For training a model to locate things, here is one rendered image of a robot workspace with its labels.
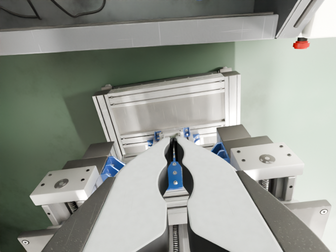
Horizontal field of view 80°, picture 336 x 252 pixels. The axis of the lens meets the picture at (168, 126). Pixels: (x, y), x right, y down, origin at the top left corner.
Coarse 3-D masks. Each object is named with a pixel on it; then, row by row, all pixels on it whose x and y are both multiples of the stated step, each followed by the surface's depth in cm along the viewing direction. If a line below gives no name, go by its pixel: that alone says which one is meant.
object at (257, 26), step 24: (72, 24) 35; (96, 24) 35; (120, 24) 35; (144, 24) 35; (168, 24) 35; (192, 24) 35; (216, 24) 35; (240, 24) 35; (264, 24) 35; (0, 48) 37; (24, 48) 37; (48, 48) 37; (72, 48) 37; (96, 48) 37
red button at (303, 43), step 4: (296, 40) 51; (300, 40) 49; (304, 40) 49; (308, 40) 49; (296, 44) 50; (300, 44) 49; (304, 44) 49; (308, 44) 49; (296, 48) 50; (300, 48) 50; (304, 48) 50
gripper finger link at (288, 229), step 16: (240, 176) 9; (256, 192) 8; (272, 208) 7; (288, 208) 7; (272, 224) 7; (288, 224) 7; (304, 224) 7; (288, 240) 6; (304, 240) 6; (320, 240) 6
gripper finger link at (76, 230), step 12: (108, 180) 9; (96, 192) 9; (108, 192) 9; (84, 204) 8; (96, 204) 8; (72, 216) 8; (84, 216) 8; (96, 216) 8; (60, 228) 7; (72, 228) 7; (84, 228) 7; (60, 240) 7; (72, 240) 7; (84, 240) 7
